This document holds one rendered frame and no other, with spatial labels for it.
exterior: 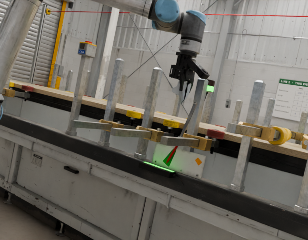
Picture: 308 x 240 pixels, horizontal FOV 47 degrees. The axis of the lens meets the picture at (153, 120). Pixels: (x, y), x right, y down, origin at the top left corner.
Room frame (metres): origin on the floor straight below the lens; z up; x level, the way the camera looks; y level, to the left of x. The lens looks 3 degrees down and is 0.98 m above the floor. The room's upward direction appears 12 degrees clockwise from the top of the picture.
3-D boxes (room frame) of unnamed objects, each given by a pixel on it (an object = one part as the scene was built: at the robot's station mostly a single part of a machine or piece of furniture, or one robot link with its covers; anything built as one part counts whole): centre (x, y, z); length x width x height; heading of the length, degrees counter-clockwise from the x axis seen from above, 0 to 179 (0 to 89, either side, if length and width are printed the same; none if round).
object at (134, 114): (1.92, 0.11, 0.85); 0.08 x 0.08 x 0.11
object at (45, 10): (4.08, 1.45, 1.25); 0.15 x 0.08 x 1.10; 54
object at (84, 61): (1.98, 0.44, 0.93); 0.05 x 0.04 x 0.45; 54
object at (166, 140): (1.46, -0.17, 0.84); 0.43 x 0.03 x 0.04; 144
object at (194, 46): (1.49, -0.09, 1.23); 0.10 x 0.09 x 0.05; 144
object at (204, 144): (1.52, -0.19, 0.85); 0.13 x 0.06 x 0.05; 54
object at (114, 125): (1.81, 0.21, 0.81); 0.13 x 0.06 x 0.05; 54
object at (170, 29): (1.49, 0.03, 1.32); 0.12 x 0.12 x 0.09; 0
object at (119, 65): (1.82, 0.23, 0.92); 0.03 x 0.03 x 0.48; 54
